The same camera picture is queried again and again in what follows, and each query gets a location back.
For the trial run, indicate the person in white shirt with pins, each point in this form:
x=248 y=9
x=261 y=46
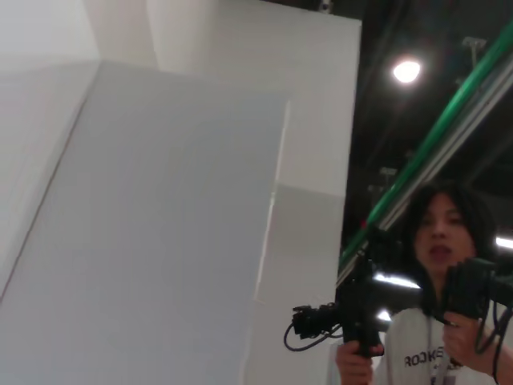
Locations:
x=441 y=228

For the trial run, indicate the person's left hand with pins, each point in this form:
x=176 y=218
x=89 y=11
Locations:
x=473 y=349

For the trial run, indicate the person's right hand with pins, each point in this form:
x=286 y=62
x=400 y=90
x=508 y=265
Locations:
x=358 y=369

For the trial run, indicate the green and grey overhead rail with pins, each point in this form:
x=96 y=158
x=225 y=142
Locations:
x=445 y=114

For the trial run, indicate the round ceiling lamp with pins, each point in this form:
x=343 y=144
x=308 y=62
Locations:
x=406 y=71

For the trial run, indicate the black handheld teleoperation controller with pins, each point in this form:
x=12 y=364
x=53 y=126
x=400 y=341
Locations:
x=356 y=305
x=469 y=288

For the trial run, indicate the small grey security camera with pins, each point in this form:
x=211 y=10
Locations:
x=326 y=5

